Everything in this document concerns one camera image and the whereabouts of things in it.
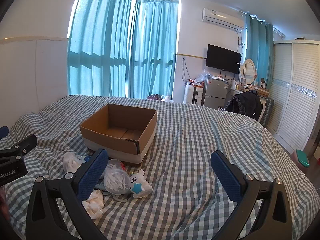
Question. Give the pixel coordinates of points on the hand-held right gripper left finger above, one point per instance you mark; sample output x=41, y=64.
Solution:
x=92, y=175

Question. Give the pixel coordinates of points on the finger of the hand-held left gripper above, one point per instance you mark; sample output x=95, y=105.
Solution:
x=25, y=145
x=3, y=132

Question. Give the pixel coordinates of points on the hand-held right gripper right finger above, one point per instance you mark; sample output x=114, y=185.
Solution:
x=226, y=177

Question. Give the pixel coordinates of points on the teal packet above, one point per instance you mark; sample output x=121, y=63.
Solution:
x=100, y=188

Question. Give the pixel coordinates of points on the blue white tissue packet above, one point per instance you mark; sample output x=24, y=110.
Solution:
x=72, y=161

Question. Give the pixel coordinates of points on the clear plastic cup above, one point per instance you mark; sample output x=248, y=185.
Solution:
x=116, y=180

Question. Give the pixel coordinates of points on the white cloth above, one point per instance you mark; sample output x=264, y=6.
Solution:
x=93, y=203

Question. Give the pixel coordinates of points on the white plush toy blue star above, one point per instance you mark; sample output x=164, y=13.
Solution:
x=140, y=185

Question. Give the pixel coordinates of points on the brown cardboard box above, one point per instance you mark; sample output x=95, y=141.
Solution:
x=117, y=120

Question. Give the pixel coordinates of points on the checked blanket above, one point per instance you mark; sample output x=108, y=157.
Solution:
x=190, y=142

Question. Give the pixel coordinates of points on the pink bin green lid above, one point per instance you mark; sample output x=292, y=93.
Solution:
x=300, y=161

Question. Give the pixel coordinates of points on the black jacket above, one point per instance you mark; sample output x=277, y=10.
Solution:
x=246, y=103

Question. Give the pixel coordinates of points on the silver small fridge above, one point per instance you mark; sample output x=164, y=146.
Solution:
x=215, y=92

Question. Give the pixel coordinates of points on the white suitcase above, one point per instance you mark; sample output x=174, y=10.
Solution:
x=198, y=95

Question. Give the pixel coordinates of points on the dark floral bag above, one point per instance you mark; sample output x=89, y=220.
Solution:
x=154, y=97

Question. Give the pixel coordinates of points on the clear plastic bag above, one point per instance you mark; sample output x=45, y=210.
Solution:
x=203, y=76

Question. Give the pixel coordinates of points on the white louvred wardrobe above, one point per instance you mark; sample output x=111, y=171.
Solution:
x=292, y=92

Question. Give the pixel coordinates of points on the white oval mirror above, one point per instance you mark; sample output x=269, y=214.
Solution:
x=248, y=71

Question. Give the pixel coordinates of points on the wide teal curtain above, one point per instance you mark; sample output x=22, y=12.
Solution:
x=100, y=42

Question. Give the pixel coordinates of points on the teal curtain by wardrobe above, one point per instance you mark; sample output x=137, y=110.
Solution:
x=260, y=52

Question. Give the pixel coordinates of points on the narrow teal curtain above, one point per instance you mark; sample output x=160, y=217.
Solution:
x=153, y=47

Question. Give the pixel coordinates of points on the white air conditioner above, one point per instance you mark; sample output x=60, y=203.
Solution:
x=221, y=17

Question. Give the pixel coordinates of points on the black wall television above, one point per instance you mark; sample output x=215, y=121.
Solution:
x=223, y=58

